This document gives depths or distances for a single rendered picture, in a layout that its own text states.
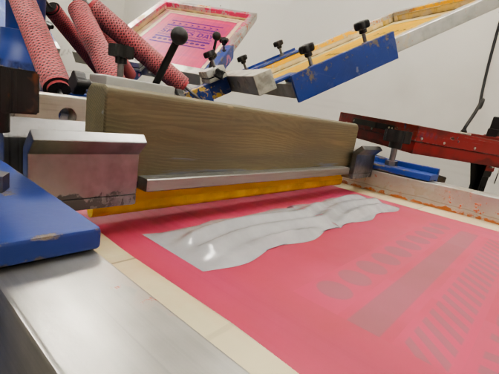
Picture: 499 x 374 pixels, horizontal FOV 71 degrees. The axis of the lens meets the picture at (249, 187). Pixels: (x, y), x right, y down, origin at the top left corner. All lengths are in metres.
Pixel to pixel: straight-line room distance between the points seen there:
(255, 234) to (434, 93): 2.19
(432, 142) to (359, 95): 1.36
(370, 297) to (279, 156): 0.22
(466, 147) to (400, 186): 0.79
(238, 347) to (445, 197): 0.47
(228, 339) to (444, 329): 0.12
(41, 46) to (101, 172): 0.56
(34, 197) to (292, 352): 0.14
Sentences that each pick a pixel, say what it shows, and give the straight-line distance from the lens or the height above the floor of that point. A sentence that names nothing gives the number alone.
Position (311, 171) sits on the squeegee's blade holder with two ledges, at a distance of 0.45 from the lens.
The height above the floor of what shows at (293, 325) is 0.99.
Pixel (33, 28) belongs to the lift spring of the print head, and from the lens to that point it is 0.83.
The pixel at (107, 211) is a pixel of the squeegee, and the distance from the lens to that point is 0.29.
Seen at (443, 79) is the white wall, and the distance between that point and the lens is 2.42.
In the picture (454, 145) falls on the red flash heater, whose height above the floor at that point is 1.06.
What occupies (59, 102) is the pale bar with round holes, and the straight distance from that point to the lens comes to 0.50.
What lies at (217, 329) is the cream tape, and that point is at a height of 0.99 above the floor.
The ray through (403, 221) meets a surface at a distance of 0.46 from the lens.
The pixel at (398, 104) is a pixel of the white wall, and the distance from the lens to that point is 2.47.
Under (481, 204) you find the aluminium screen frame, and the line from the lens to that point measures 0.58.
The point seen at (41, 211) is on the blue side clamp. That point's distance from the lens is 0.18.
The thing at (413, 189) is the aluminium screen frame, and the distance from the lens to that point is 0.60.
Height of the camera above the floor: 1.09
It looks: 14 degrees down
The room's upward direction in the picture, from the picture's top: 11 degrees clockwise
